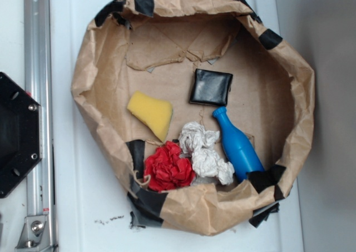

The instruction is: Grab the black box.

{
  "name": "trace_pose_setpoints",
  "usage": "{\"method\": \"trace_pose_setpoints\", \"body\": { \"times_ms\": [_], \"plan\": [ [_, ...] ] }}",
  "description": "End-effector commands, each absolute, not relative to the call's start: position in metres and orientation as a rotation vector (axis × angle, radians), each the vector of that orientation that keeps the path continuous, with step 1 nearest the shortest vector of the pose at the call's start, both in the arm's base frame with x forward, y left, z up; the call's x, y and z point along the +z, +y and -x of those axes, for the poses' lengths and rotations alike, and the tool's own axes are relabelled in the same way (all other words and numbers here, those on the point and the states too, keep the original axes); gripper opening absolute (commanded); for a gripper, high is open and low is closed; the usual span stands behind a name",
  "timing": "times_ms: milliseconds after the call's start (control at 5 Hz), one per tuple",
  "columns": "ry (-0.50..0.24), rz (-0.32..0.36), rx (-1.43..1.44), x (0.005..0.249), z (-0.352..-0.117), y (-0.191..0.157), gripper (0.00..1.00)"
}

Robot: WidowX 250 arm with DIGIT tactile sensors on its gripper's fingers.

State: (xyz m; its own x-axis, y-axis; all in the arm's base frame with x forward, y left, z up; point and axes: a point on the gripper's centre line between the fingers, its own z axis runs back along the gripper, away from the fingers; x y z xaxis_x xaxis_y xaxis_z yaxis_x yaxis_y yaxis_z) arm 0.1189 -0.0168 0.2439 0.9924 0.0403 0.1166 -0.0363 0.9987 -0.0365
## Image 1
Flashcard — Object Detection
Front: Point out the metal corner bracket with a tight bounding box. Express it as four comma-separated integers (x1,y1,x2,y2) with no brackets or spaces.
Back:
14,215,55,252

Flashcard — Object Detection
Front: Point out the blue plastic bottle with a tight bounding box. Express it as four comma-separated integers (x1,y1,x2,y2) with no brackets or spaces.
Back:
212,106,265,181

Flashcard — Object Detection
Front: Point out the crumpled white paper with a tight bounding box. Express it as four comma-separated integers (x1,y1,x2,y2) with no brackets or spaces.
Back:
179,121,235,185

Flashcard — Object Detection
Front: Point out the black square box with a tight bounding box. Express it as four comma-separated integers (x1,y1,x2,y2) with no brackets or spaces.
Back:
189,68,233,106

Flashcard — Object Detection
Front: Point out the yellow sponge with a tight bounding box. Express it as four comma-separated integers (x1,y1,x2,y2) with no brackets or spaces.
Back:
127,91,173,142

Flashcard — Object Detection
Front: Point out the brown paper bag basin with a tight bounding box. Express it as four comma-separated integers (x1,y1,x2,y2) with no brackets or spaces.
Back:
71,0,315,235

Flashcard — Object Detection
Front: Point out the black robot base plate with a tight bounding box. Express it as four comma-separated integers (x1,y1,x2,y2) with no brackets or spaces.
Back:
1,72,42,199

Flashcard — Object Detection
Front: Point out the crumpled red paper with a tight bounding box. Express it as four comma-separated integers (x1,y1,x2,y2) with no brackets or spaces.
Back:
144,141,196,192

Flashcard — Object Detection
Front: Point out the aluminium profile rail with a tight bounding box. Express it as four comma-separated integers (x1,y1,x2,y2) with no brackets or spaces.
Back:
23,0,56,216

